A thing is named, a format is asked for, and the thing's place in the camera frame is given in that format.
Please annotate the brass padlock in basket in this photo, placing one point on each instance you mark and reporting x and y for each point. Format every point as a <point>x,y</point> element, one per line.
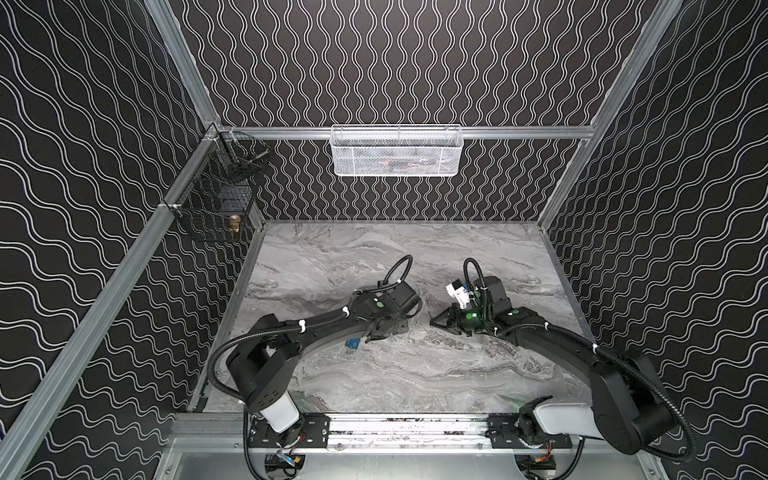
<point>235,222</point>

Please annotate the white wire basket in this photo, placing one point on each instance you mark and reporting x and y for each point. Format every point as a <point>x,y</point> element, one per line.
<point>396,150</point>

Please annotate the black wire basket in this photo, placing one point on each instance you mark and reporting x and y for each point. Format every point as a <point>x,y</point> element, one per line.
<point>214,184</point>

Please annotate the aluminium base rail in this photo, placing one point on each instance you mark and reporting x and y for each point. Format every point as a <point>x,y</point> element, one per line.
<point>359,433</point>

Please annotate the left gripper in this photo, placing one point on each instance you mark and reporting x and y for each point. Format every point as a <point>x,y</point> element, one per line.
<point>387,327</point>

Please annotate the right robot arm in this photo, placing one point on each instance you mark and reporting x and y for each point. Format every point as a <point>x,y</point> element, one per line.
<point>629,409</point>

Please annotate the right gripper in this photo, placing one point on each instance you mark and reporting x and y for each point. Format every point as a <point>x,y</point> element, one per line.
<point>455,320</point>

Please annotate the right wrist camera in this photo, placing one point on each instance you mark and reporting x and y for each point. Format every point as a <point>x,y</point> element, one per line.
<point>461,292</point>

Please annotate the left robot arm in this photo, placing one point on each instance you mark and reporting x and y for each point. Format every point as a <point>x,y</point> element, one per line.
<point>256,368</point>

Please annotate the blue padlock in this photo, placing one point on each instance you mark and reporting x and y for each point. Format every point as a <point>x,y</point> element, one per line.
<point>353,344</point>

